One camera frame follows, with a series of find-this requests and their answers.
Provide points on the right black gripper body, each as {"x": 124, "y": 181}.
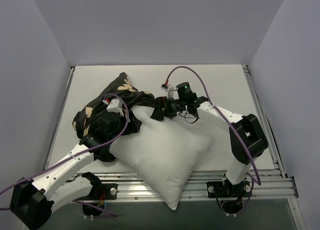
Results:
{"x": 162, "y": 107}

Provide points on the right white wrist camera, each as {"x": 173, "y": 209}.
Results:
{"x": 169, "y": 90}

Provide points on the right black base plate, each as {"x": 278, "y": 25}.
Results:
{"x": 224, "y": 189}

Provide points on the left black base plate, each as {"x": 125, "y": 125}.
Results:
{"x": 108, "y": 191}

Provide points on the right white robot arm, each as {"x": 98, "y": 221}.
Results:
{"x": 247, "y": 138}

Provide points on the white pillow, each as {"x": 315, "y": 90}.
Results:
{"x": 162, "y": 153}

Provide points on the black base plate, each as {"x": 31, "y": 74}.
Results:
{"x": 108, "y": 191}
{"x": 224, "y": 189}

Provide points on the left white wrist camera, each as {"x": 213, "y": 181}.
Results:
{"x": 114, "y": 105}

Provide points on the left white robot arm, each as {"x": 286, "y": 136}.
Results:
{"x": 34, "y": 200}

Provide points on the aluminium side rail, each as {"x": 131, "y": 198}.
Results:
{"x": 273, "y": 149}
{"x": 67, "y": 88}

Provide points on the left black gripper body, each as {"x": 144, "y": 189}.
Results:
{"x": 133, "y": 122}

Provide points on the right aluminium side rail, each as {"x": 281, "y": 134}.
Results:
{"x": 273, "y": 149}

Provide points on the left aluminium side rail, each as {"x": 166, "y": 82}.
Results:
{"x": 67, "y": 88}

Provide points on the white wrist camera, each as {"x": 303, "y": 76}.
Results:
{"x": 169, "y": 90}
{"x": 114, "y": 105}

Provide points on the black floral pillowcase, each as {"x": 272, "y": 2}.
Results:
{"x": 85, "y": 121}

